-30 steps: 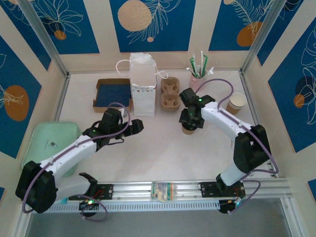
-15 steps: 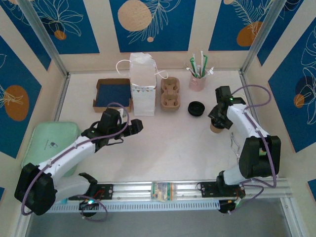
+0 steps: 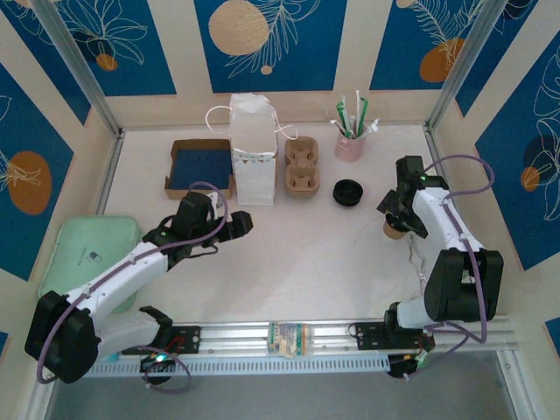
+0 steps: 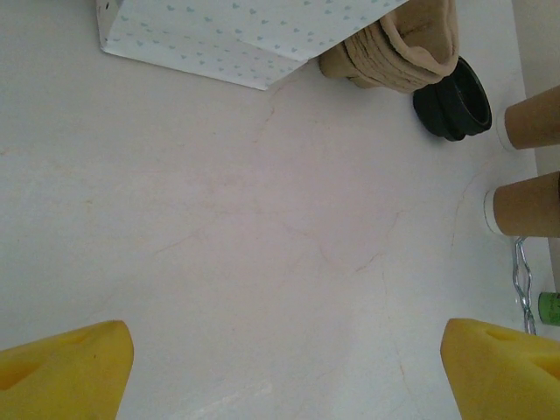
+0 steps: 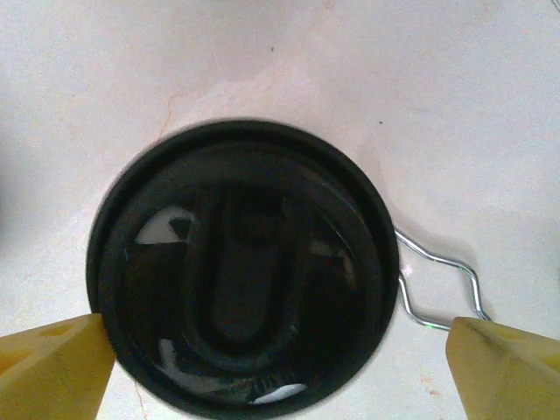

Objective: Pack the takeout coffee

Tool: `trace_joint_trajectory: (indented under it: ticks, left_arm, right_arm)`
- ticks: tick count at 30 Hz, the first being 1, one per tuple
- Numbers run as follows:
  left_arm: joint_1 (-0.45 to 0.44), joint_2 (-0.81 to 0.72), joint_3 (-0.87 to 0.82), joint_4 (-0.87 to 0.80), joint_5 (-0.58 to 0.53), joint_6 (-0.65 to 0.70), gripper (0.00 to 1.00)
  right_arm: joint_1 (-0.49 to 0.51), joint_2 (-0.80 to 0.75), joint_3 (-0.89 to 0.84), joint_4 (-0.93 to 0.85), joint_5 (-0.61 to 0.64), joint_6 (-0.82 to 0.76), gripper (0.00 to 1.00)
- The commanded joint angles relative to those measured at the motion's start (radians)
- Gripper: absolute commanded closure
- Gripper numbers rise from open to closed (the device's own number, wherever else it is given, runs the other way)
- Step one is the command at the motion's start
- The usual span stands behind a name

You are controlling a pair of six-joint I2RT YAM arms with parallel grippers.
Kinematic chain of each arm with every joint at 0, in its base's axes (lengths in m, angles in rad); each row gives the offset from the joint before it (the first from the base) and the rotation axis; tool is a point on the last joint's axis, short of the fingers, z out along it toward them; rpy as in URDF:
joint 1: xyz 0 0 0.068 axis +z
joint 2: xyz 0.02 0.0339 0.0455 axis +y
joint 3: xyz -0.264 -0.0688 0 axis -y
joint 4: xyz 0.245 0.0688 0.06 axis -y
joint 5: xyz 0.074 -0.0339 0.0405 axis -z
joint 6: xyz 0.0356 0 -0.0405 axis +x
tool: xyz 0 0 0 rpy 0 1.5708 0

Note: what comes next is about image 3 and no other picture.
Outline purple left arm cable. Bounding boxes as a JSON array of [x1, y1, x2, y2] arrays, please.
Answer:
[[36, 180, 229, 394]]

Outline brown pulp carrier stack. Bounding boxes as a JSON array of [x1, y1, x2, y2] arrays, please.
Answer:
[[283, 138, 323, 200]]

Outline circuit board with green light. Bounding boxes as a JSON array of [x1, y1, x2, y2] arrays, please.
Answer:
[[387, 352, 432, 381], [138, 352, 177, 374]]

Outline brown cardboard tray box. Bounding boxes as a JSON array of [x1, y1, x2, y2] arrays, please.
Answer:
[[164, 138, 235, 201]]

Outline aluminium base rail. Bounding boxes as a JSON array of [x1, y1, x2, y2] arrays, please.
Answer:
[[100, 320, 515, 356]]

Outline pink straw holder cup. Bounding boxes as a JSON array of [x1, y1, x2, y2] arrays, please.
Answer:
[[334, 129, 367, 164]]

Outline brown pulp cup carrier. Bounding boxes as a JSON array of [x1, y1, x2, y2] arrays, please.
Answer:
[[284, 136, 322, 196]]

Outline blue paper napkin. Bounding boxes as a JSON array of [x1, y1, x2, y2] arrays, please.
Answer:
[[173, 147, 232, 190]]

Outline brown paper coffee cup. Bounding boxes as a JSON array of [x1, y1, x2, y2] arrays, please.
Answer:
[[382, 218, 411, 242]]

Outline aluminium table edge rail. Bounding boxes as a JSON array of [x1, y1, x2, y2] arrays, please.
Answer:
[[423, 124, 452, 185], [94, 129, 127, 216]]

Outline black plastic lid stack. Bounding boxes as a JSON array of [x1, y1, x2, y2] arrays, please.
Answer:
[[332, 178, 366, 209]]

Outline metal kitchen tongs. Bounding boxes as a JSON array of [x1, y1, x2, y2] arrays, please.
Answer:
[[406, 234, 432, 298]]

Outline white slotted cable duct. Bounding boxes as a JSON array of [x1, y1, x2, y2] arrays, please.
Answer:
[[85, 353, 391, 378]]

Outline white printed paper bag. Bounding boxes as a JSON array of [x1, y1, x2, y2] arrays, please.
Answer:
[[205, 92, 300, 207]]

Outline clear taped label packet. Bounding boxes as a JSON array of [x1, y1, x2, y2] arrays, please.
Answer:
[[267, 321, 308, 359]]

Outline aluminium frame post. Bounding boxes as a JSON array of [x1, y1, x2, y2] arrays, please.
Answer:
[[31, 0, 124, 137], [424, 0, 512, 132]]

